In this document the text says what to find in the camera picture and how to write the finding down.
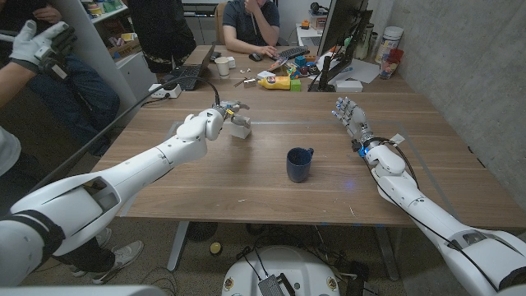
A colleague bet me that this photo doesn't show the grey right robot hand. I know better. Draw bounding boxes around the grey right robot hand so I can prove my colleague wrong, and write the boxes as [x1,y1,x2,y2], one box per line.
[331,96,375,143]

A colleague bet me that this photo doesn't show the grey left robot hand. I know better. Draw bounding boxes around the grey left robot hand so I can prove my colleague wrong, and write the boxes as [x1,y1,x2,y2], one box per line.
[213,99,251,127]

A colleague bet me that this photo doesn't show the white cube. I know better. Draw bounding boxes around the white cube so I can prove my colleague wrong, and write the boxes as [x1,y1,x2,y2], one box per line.
[228,114,252,141]

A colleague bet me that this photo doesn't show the operator bare forearm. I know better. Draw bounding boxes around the operator bare forearm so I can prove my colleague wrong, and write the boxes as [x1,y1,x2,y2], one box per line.
[0,61,36,109]

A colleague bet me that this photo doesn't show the dark blue mug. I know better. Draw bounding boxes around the dark blue mug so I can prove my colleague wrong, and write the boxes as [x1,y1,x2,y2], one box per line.
[286,146,315,184]

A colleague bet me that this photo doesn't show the flat white box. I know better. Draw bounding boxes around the flat white box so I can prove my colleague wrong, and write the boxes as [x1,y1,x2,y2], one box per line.
[335,80,365,94]

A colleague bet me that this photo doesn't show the white paper cup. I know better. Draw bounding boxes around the white paper cup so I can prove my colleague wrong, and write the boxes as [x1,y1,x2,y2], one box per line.
[214,56,232,80]

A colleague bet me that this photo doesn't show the white paper sheet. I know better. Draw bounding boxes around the white paper sheet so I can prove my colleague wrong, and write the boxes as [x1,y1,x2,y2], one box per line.
[316,51,381,86]

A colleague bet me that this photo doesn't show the yellow mustard bottle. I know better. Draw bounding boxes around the yellow mustard bottle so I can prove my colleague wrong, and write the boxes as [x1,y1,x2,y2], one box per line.
[257,76,292,91]

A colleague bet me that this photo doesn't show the black laptop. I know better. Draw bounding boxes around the black laptop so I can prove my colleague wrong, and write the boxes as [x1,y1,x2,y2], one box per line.
[163,42,218,92]

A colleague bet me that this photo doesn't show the black computer monitor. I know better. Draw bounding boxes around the black computer monitor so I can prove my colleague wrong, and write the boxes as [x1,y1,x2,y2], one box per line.
[316,0,370,57]
[307,10,374,93]

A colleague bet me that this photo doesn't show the white power strip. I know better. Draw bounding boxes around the white power strip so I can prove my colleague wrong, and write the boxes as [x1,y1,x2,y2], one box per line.
[148,82,183,100]

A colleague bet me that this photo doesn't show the black keyboard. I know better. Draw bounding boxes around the black keyboard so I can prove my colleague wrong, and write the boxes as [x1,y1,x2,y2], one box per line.
[279,45,311,60]

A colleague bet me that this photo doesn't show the white labelled canister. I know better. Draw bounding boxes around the white labelled canister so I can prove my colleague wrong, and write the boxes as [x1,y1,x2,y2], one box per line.
[374,25,405,65]

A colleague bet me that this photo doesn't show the seated person in dark shirt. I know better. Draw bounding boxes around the seated person in dark shirt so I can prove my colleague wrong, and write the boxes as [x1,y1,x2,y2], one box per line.
[221,0,282,57]

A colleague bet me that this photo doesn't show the standing person in black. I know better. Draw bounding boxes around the standing person in black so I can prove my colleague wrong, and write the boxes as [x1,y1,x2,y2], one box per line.
[127,0,198,76]

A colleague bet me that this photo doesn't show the black headphones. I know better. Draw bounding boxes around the black headphones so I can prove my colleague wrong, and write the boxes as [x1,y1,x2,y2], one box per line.
[309,1,334,16]

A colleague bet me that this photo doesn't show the cardboard box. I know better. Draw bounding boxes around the cardboard box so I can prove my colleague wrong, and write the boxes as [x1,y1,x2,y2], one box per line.
[107,35,144,59]

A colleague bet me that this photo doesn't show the grey table leg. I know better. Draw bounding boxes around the grey table leg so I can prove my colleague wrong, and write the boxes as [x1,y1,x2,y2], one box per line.
[372,225,403,283]

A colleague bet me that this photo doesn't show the white shelf cabinet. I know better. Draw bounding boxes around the white shelf cabinet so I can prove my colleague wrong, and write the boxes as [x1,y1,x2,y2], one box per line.
[48,0,158,129]

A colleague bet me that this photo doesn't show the person in blue jeans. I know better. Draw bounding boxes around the person in blue jeans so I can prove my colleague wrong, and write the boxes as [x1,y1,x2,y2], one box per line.
[0,0,121,158]

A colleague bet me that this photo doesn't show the white table leg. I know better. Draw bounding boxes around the white table leg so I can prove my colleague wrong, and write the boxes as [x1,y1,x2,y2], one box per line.
[166,221,191,273]

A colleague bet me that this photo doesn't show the white robot torso base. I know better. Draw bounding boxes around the white robot torso base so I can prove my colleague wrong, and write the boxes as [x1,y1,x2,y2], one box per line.
[221,245,342,296]

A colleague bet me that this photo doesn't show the white sneaker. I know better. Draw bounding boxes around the white sneaker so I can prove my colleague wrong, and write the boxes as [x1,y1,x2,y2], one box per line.
[69,227,145,285]

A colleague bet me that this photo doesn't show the white motion capture glove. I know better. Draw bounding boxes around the white motion capture glove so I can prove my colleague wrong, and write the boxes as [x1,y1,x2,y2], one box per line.
[8,19,78,81]

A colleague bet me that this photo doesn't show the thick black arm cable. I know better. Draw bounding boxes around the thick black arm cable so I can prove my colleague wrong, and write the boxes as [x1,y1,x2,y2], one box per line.
[30,75,222,193]

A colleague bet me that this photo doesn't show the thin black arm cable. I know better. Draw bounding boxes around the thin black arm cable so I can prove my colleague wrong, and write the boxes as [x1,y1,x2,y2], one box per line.
[352,136,501,294]

